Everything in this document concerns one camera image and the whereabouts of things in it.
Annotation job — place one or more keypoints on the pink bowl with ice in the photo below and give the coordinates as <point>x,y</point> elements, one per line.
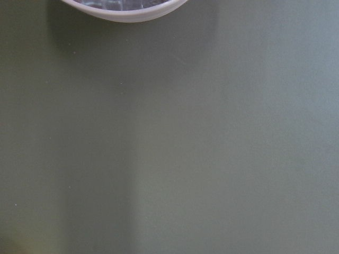
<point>126,11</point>

